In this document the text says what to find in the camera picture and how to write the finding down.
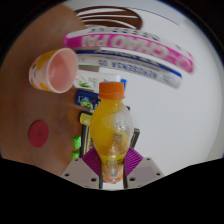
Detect pink shuttlecock tube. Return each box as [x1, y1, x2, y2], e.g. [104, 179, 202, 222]
[63, 28, 195, 74]

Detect flat round red coaster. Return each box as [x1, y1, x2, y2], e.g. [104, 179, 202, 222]
[27, 119, 50, 149]

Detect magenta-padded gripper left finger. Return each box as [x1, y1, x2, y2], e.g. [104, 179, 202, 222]
[60, 147, 102, 190]

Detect white and blue shuttlecock tube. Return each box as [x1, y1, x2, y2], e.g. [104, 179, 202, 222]
[74, 49, 184, 89]

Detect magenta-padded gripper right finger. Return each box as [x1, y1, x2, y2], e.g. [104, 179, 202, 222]
[122, 146, 165, 188]

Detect orange-capped juice drink bottle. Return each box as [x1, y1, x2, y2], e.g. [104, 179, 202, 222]
[89, 81, 135, 184]

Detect dark blue pump bottle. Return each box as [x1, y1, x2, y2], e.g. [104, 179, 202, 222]
[74, 89, 131, 111]

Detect dark wooden chair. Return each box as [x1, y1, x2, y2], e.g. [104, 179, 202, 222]
[73, 5, 144, 30]

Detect pink mug with orange print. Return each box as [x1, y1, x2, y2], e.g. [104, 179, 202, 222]
[28, 47, 79, 94]

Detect amber pump bottle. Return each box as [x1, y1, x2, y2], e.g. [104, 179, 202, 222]
[78, 112, 94, 127]

